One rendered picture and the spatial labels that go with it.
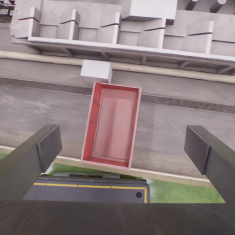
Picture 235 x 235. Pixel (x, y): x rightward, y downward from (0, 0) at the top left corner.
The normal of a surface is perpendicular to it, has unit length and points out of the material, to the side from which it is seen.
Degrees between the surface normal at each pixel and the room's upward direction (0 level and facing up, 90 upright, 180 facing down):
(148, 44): 31
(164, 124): 0
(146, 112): 0
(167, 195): 0
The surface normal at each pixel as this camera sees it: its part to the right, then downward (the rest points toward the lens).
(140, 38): -0.58, -0.03
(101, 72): -0.07, -0.12
